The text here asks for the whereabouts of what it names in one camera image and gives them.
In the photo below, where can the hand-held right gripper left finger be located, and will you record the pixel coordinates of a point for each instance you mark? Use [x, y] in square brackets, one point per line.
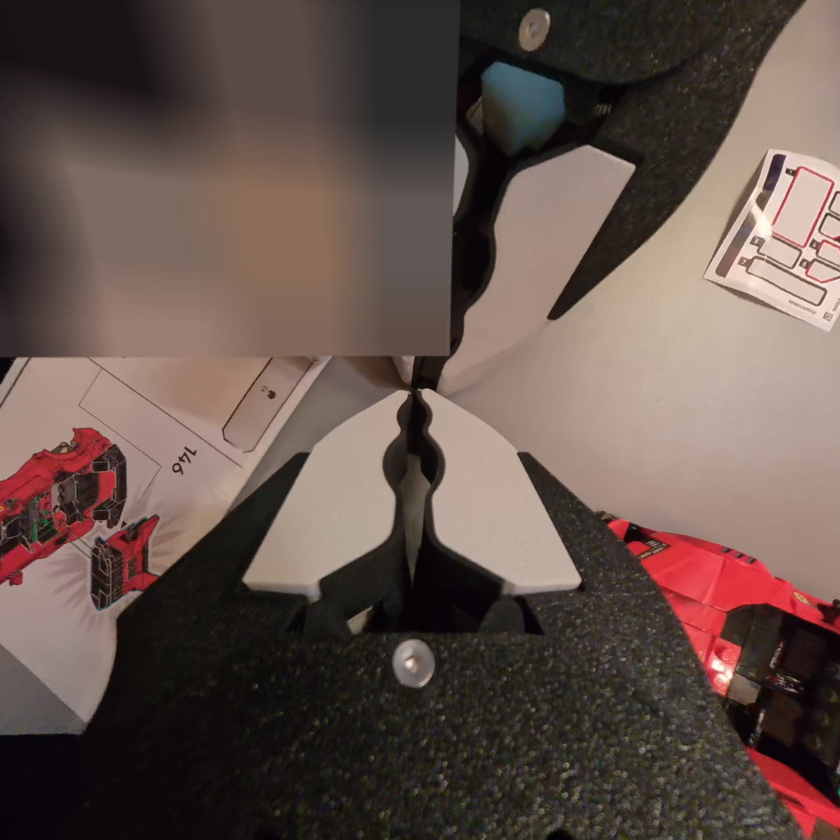
[328, 518]

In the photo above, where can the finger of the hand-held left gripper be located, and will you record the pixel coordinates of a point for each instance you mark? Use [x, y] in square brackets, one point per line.
[551, 229]
[405, 366]

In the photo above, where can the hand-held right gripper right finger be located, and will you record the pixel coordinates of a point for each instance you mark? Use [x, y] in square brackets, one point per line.
[505, 518]

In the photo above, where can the lego instruction booklet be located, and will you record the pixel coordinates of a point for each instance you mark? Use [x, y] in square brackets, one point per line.
[197, 407]

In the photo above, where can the red lego car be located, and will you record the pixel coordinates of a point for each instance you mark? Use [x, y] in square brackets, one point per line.
[689, 577]

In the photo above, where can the white sticker sheet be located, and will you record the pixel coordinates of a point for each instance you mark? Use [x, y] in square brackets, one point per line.
[794, 210]

